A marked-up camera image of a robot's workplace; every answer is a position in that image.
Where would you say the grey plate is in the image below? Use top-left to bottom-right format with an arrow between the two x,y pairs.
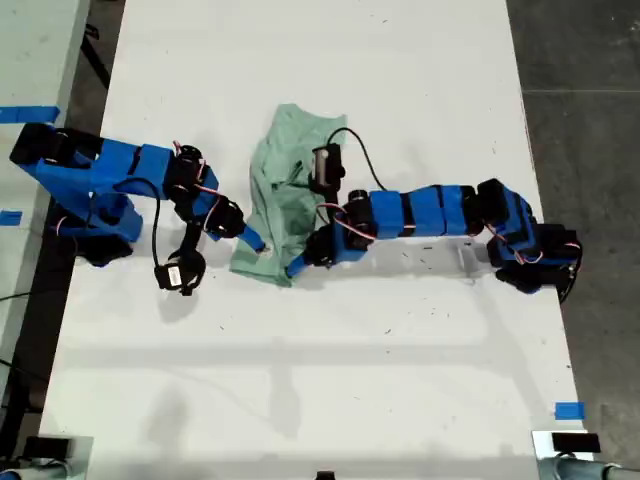
14,434 -> 95,480

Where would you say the pale green T-shirt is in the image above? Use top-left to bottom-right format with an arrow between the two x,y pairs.
228,103 -> 349,289

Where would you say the black box on grey plate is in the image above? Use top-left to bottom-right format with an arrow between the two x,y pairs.
22,435 -> 71,459

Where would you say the black box on white plate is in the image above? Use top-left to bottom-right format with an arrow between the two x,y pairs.
550,432 -> 601,454

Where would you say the camera black stalk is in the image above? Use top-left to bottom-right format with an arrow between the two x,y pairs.
319,188 -> 351,214
178,219 -> 204,257

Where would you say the square blue tape patch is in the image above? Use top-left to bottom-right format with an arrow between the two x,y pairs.
554,401 -> 586,421

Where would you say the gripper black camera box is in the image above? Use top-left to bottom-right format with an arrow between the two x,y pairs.
153,249 -> 207,297
307,142 -> 347,194

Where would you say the long blue tape strip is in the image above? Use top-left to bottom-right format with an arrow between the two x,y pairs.
0,104 -> 61,124

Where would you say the pale side table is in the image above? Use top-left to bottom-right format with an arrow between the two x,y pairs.
0,0 -> 94,396

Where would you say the camera black cable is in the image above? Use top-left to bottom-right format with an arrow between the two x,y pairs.
325,127 -> 389,194
150,197 -> 174,271

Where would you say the grey tube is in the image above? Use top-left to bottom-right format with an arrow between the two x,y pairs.
537,455 -> 640,480
0,462 -> 76,480

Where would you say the black stand bar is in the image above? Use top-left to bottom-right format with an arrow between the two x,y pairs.
79,19 -> 112,89

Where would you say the black base cable loop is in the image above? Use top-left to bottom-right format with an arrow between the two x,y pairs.
557,269 -> 584,306

